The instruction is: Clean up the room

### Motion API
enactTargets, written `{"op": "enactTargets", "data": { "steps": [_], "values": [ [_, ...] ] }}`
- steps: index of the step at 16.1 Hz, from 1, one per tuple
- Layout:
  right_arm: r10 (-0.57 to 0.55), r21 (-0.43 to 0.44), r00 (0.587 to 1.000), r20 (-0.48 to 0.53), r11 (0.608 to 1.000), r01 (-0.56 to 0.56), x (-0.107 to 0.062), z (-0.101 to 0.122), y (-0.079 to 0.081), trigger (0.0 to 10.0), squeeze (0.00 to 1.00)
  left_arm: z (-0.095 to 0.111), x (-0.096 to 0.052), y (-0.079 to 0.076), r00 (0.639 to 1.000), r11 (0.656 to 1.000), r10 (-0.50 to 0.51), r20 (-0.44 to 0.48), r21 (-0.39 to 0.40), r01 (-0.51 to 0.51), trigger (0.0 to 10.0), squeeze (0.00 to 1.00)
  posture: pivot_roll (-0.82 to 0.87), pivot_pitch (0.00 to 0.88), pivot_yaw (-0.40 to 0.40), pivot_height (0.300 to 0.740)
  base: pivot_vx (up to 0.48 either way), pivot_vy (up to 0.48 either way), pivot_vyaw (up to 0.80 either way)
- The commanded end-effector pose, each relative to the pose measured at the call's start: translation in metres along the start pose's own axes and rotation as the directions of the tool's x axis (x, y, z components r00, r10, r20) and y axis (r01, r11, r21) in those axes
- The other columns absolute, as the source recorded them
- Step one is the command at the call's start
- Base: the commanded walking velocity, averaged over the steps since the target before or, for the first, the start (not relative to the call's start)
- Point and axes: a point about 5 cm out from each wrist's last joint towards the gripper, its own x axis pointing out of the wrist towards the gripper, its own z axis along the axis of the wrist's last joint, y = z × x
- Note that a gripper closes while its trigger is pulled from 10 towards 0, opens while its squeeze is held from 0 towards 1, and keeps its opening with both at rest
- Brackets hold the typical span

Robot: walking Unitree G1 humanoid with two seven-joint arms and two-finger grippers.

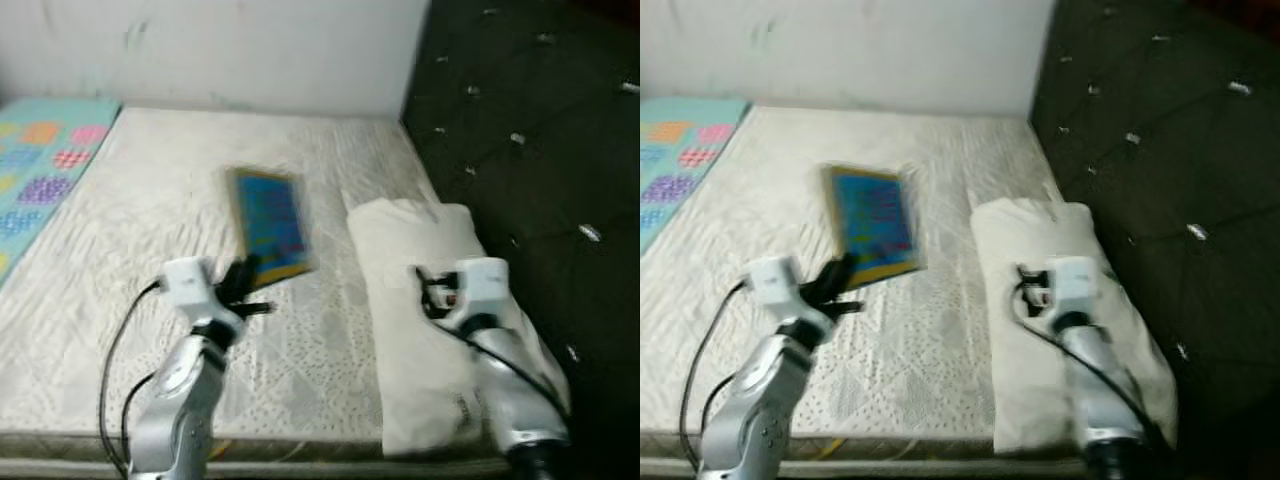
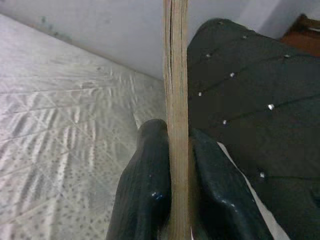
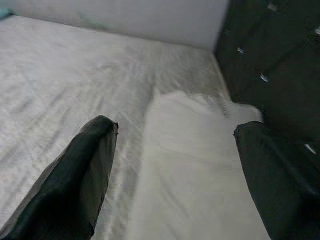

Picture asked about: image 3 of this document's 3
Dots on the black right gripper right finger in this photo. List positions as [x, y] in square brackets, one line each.
[275, 175]

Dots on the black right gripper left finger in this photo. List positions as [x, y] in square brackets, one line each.
[67, 180]

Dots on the white pillow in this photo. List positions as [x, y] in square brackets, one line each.
[187, 150]

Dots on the white quilted mattress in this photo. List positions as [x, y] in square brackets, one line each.
[62, 75]

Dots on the black tufted headboard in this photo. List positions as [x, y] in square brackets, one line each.
[275, 50]

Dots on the teal blanket colourful shapes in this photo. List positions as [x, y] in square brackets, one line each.
[5, 13]

